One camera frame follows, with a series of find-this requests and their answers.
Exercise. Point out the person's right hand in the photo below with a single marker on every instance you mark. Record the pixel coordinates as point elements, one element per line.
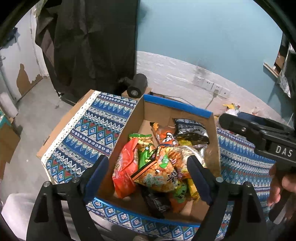
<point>276,188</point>

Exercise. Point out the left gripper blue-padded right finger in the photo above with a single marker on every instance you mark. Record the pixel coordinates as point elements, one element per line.
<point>202,178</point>

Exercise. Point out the black hanging garment cover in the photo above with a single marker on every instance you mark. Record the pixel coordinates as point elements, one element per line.
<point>88,45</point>

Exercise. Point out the red white paper bag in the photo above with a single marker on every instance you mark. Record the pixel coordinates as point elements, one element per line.
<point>232,109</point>

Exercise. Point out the white wall socket strip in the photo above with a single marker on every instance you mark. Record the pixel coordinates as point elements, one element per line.
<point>211,86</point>

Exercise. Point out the blue patterned cloth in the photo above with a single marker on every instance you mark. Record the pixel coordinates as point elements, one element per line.
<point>70,150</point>

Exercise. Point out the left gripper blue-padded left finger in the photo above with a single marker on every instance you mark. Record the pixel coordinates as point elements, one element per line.
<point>93,177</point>

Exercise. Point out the orange octopus snack bag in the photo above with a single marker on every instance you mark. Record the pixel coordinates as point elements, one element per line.
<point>167,139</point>

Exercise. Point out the black snack bag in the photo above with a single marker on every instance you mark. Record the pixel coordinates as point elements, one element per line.
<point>190,130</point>

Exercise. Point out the blue cardboard box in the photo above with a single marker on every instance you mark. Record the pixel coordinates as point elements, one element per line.
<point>161,157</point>

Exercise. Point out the silver foil curtain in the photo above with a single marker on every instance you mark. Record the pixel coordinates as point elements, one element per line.
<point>286,78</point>

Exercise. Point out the red orange snack bag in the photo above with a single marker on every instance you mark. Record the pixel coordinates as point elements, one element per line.
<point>126,165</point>

